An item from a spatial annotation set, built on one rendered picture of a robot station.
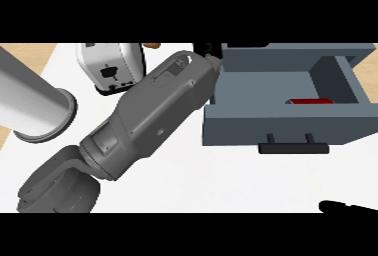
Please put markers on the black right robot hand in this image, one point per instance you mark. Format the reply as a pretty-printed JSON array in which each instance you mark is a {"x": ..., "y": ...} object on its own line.
[{"x": 344, "y": 208}]

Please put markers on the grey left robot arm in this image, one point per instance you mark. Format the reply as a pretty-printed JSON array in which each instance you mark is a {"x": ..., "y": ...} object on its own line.
[{"x": 148, "y": 113}]

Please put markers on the blue-grey drawer front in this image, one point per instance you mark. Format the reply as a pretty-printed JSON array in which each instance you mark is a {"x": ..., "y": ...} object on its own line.
[{"x": 290, "y": 123}]

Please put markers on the red can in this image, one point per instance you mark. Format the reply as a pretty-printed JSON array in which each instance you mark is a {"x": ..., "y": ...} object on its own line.
[{"x": 310, "y": 101}]

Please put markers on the blue-grey cabinet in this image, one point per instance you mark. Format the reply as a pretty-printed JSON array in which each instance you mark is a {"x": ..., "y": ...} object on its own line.
[{"x": 260, "y": 83}]

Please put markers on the brown bread piece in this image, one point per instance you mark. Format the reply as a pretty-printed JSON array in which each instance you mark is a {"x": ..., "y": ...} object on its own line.
[{"x": 151, "y": 45}]

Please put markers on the white toaster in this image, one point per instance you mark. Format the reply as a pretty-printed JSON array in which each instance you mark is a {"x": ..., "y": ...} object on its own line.
[{"x": 113, "y": 68}]

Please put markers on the white cylinder with grey base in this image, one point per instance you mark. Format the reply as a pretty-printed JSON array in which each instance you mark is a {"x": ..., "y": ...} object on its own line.
[{"x": 30, "y": 100}]

